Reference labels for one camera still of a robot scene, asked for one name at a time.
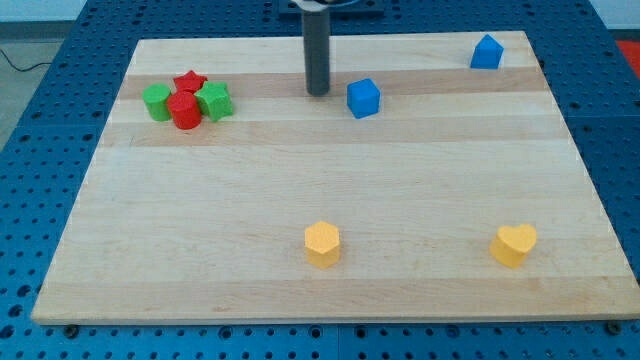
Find blue cube block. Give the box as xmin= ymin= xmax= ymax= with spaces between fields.
xmin=347 ymin=78 xmax=381 ymax=119

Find blue triangle house block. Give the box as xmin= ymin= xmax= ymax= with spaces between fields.
xmin=470 ymin=34 xmax=504 ymax=70

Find yellow hexagon block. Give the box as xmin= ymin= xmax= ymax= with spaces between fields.
xmin=304 ymin=221 xmax=341 ymax=269

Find wooden board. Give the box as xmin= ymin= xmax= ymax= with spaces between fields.
xmin=32 ymin=31 xmax=639 ymax=325

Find green star block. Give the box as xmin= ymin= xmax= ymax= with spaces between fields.
xmin=195 ymin=81 xmax=234 ymax=122

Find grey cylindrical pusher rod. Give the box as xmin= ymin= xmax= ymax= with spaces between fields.
xmin=297 ymin=0 xmax=330 ymax=96

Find red cylinder block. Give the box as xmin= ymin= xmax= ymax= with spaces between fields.
xmin=167 ymin=91 xmax=202 ymax=130

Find red star block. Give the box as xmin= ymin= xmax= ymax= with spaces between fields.
xmin=173 ymin=70 xmax=208 ymax=94

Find green cylinder block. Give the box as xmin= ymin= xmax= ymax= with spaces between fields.
xmin=142 ymin=83 xmax=171 ymax=122

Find yellow heart block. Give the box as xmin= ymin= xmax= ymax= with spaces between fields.
xmin=489 ymin=224 xmax=537 ymax=269

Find black cable on floor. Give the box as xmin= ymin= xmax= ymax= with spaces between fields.
xmin=0 ymin=48 xmax=54 ymax=73

